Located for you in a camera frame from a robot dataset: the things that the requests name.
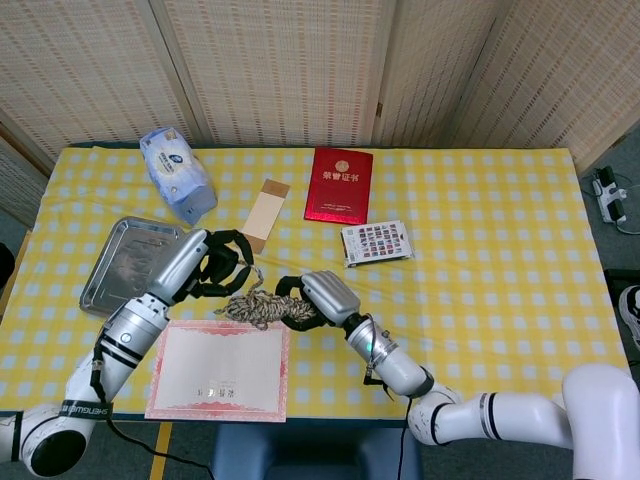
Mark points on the red certificate folder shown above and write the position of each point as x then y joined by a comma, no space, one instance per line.
340,185

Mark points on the dark blue seat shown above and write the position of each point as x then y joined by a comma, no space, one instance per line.
315,452

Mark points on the yellow white checked tablecloth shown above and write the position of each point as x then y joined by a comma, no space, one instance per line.
500,225

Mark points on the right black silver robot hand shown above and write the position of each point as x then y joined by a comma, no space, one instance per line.
330,295

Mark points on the white power strip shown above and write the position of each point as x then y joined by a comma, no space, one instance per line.
607,197

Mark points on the beige bookmark with tassel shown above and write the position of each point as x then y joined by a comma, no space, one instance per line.
265,210

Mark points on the silver metal tray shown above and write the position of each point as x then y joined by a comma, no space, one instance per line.
125,260

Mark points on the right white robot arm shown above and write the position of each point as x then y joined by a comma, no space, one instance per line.
400,370

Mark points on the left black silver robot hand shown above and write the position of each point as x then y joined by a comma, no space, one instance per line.
182,265

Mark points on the black bulky object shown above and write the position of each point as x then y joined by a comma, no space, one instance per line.
5,265

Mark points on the certificate paper with pink border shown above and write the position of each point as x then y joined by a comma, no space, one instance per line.
220,360

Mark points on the blue tissue pack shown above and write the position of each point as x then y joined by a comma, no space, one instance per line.
175,175

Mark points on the woven beige screen panel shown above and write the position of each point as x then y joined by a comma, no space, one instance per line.
275,70
565,75
85,75
430,75

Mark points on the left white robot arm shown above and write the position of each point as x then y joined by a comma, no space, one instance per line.
115,345

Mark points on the white box with colourful squares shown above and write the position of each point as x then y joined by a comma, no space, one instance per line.
377,242

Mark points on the white black sneaker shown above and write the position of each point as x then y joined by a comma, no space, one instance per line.
631,315

